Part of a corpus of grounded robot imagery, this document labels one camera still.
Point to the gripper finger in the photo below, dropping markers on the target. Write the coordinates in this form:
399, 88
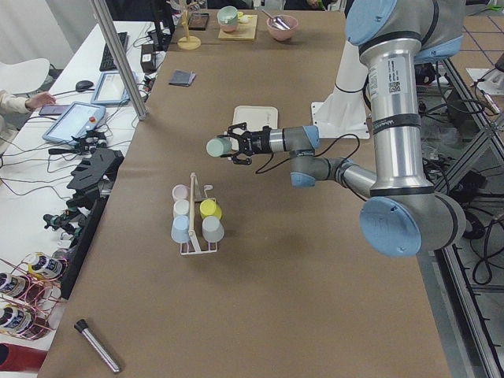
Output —
237, 160
237, 131

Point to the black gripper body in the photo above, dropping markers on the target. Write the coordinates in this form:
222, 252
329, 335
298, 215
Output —
260, 142

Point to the cream rabbit tray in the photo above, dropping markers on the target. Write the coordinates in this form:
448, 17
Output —
256, 117

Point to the green cup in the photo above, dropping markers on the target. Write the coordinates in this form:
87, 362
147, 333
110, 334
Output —
219, 147

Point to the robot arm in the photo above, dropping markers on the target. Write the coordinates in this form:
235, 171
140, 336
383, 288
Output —
403, 214

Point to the yellow cup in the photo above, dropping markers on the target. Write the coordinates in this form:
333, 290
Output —
210, 208

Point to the pink cup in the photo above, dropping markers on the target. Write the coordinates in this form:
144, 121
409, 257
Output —
181, 192

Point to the grey cup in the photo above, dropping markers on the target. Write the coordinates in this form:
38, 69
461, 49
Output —
212, 229

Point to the white cup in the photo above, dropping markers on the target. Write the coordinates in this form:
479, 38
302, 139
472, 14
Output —
181, 207

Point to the light blue cup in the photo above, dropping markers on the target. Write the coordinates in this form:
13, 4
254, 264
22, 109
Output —
180, 229

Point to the dark brown tray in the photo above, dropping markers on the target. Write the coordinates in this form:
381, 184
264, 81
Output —
198, 21

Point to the person hand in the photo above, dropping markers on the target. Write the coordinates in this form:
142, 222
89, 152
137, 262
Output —
39, 100

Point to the grey folded cloth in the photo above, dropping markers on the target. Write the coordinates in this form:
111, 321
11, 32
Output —
182, 79

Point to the wooden stand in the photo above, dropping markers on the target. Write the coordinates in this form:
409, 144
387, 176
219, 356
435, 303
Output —
186, 8

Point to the pink bowl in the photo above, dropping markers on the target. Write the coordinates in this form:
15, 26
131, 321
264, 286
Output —
281, 33

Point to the wooden cutting board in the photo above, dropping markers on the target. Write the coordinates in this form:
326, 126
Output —
246, 29

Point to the stacked pastel bowls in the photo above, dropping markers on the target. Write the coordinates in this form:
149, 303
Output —
227, 18

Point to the blue teach pendant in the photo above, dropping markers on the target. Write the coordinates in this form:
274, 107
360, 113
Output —
110, 90
78, 119

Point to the black plastic rack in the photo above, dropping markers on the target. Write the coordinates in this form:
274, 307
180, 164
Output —
88, 173

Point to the black computer mouse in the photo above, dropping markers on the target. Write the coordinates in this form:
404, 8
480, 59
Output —
83, 85

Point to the black smartphone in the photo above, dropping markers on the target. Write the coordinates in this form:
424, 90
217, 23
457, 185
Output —
52, 110

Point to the metal cylinder black cap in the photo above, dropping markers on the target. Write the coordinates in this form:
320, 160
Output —
83, 328

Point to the white wire cup rack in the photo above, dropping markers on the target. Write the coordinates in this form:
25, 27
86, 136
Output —
197, 245

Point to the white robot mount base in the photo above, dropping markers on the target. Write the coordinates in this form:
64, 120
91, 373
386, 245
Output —
343, 111

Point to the aluminium frame post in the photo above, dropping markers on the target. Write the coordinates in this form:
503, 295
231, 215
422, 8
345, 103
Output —
105, 22

